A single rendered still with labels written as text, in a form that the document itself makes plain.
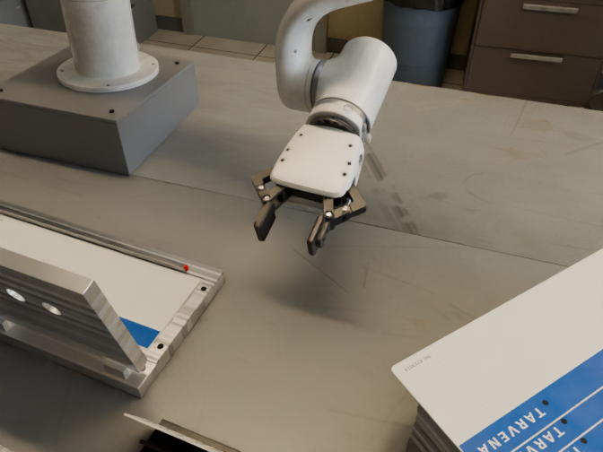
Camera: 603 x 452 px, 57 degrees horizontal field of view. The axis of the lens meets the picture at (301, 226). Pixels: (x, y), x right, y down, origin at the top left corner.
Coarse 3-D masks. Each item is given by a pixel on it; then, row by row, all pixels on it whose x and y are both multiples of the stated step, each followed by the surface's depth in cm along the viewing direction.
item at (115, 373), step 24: (48, 216) 88; (120, 240) 84; (192, 264) 80; (216, 288) 78; (192, 312) 73; (0, 336) 72; (24, 336) 71; (168, 336) 70; (72, 360) 68; (96, 360) 68; (168, 360) 70; (120, 384) 66; (144, 384) 66
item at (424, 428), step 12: (420, 408) 55; (420, 420) 56; (432, 420) 53; (420, 432) 56; (432, 432) 55; (588, 432) 52; (600, 432) 52; (408, 444) 60; (420, 444) 58; (432, 444) 55; (444, 444) 53; (576, 444) 51; (588, 444) 51; (600, 444) 51
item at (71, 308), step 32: (0, 256) 55; (0, 288) 60; (32, 288) 56; (64, 288) 52; (96, 288) 53; (32, 320) 65; (64, 320) 60; (96, 320) 55; (96, 352) 65; (128, 352) 61
